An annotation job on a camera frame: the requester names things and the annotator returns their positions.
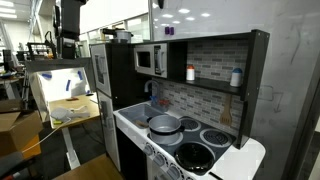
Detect white shaker orange cap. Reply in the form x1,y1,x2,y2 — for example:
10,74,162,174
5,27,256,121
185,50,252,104
185,64,196,82

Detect fridge door with water dispenser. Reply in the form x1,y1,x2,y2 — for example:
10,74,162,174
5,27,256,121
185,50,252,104
97,90,121,171

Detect brown cardboard box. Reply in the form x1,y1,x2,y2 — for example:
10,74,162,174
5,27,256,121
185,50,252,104
0,99,44,158

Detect white shaker blue cap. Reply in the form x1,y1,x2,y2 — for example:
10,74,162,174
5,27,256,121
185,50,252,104
229,67,244,88

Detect grey sink basin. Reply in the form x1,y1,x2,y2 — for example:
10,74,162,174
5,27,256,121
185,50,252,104
118,103,168,130

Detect toy play kitchen unit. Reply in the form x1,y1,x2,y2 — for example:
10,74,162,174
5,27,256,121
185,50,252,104
89,29,271,180

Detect wooden slotted spatula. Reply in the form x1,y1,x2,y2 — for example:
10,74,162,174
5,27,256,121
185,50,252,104
219,94,234,127

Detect white panel with blue tape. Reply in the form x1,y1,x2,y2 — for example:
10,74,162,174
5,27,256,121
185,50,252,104
28,66,96,123

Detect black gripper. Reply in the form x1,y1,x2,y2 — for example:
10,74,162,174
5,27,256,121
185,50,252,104
57,35,78,60

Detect grey toy microwave door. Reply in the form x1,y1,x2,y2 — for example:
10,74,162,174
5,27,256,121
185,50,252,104
133,43,168,79

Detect wooden desk with white legs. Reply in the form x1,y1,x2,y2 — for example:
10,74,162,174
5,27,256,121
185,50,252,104
48,94,101,170

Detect wooden spoon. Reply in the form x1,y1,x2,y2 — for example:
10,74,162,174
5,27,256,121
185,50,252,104
134,119,149,129

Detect grey toy cooking pot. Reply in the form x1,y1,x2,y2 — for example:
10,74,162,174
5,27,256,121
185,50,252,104
148,114,185,145

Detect white cable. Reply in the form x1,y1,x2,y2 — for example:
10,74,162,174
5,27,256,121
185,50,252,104
21,118,73,154

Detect black metal stand frame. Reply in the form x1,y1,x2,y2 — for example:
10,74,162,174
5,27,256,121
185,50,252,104
26,31,58,60

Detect white object on desk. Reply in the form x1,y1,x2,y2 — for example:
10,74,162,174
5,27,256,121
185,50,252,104
50,105,91,122

